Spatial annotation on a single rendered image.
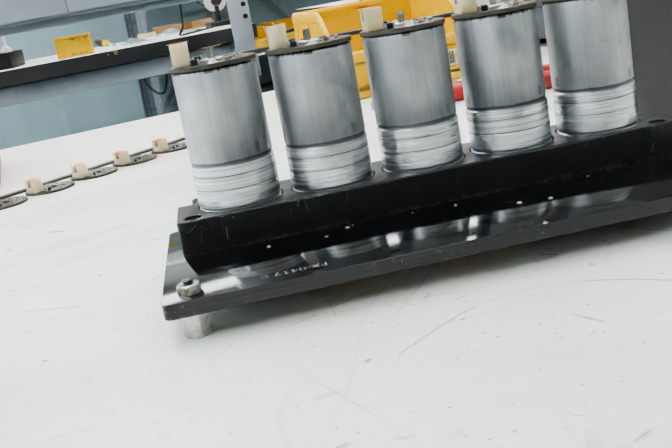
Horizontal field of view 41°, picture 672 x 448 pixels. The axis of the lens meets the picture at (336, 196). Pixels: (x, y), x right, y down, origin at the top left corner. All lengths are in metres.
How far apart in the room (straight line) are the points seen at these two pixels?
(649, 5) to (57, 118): 4.41
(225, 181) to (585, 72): 0.11
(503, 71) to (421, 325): 0.09
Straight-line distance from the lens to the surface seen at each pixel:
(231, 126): 0.25
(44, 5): 2.54
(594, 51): 0.27
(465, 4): 0.27
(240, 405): 0.18
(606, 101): 0.28
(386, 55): 0.26
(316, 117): 0.25
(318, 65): 0.25
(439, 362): 0.19
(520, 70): 0.26
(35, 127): 4.67
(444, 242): 0.22
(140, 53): 2.59
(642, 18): 0.34
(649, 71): 0.34
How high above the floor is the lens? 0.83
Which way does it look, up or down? 13 degrees down
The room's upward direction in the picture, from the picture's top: 10 degrees counter-clockwise
